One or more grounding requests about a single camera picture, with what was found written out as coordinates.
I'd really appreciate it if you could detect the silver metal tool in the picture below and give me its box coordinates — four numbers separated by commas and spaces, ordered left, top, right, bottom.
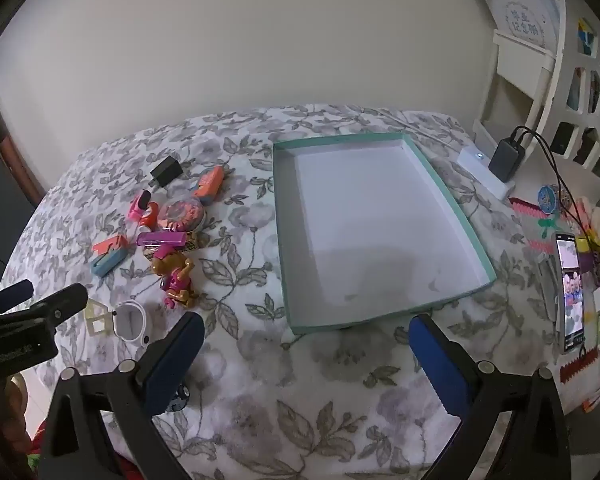
537, 255, 561, 333

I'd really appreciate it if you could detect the purple lighter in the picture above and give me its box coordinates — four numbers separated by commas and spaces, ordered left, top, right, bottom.
136, 230, 186, 248

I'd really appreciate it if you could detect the brown pink dog toy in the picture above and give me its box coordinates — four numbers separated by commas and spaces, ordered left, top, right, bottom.
150, 254, 198, 311

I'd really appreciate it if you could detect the orange blue plastic tool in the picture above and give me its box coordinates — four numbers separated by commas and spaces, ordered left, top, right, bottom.
91, 234, 130, 278
192, 166, 226, 206

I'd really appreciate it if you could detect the black charging cable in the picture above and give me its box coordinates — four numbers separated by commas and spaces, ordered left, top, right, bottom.
511, 125, 600, 271

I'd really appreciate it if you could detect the smartphone with lit screen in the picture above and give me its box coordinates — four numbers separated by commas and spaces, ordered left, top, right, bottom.
552, 232, 587, 356

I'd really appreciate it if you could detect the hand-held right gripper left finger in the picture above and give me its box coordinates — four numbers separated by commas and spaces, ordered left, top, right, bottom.
39, 311, 206, 480

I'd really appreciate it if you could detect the round blue badge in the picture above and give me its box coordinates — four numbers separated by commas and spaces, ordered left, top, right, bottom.
537, 185, 561, 211

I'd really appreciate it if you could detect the white power strip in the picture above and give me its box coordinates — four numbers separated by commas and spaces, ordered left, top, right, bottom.
456, 145, 515, 202

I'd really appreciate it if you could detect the grey power adapter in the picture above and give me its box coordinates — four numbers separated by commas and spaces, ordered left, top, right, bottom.
488, 139, 523, 183

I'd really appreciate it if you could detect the teal cardboard tray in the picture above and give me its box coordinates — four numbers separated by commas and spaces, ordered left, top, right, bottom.
272, 131, 497, 336

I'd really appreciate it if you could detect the black charger plug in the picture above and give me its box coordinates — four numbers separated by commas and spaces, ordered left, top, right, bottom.
150, 156, 183, 192

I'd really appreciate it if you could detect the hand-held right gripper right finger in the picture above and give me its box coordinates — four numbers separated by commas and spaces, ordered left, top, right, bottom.
408, 314, 573, 480

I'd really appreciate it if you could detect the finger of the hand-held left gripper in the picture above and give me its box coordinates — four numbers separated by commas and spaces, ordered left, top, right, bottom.
0, 280, 35, 313
0, 283, 88, 343

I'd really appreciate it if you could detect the white printed box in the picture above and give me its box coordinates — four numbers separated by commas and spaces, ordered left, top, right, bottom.
482, 0, 561, 53

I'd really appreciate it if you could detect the cream hair claw clip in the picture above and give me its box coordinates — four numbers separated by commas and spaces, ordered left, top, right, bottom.
84, 299, 118, 337

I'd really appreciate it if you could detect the white smart watch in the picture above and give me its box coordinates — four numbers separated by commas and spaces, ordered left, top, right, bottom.
114, 301, 151, 347

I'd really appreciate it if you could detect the black toy car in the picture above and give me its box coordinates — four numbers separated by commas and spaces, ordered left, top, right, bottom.
167, 382, 191, 413

